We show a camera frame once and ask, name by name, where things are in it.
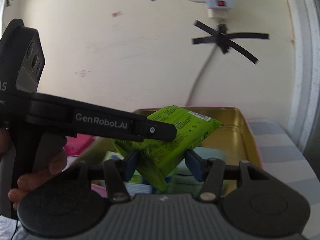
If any pink foil packet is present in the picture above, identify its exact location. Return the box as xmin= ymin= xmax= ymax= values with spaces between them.
xmin=64 ymin=134 xmax=95 ymax=157

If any left hand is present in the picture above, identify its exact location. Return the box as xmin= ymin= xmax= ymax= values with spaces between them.
xmin=1 ymin=128 xmax=67 ymax=218

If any pink macaron tin box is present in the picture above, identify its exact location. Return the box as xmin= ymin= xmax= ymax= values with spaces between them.
xmin=63 ymin=106 xmax=265 ymax=198

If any striped bed sheet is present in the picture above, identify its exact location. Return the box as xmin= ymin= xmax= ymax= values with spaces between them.
xmin=5 ymin=120 xmax=319 ymax=239

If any grey power cable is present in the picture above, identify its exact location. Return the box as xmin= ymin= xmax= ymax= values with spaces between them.
xmin=184 ymin=47 xmax=218 ymax=107

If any white window frame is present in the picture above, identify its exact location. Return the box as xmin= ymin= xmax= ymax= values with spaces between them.
xmin=287 ymin=0 xmax=319 ymax=152

